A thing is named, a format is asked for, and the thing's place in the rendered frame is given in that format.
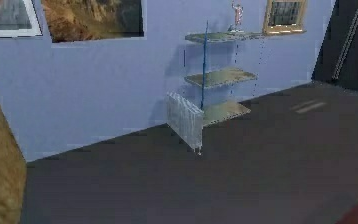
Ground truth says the white ribbed radiator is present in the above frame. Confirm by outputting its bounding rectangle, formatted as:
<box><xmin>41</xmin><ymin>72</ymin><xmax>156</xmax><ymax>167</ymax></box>
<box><xmin>166</xmin><ymin>91</ymin><xmax>205</xmax><ymax>156</ymax></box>

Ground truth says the gold framed picture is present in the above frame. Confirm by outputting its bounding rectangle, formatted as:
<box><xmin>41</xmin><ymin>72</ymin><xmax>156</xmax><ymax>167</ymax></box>
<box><xmin>262</xmin><ymin>0</ymin><xmax>308</xmax><ymax>36</ymax></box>

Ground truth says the glass shelf with blue posts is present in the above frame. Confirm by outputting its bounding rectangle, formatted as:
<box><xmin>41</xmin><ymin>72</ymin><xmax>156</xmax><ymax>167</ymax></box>
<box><xmin>182</xmin><ymin>20</ymin><xmax>265</xmax><ymax>128</ymax></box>

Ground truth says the white framed grey picture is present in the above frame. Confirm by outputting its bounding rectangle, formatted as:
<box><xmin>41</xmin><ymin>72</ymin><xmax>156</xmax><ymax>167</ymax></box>
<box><xmin>0</xmin><ymin>0</ymin><xmax>44</xmax><ymax>39</ymax></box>

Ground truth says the brown landscape picture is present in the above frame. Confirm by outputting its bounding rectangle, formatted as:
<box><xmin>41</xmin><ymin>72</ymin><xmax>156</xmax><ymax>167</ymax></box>
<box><xmin>40</xmin><ymin>0</ymin><xmax>145</xmax><ymax>44</ymax></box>

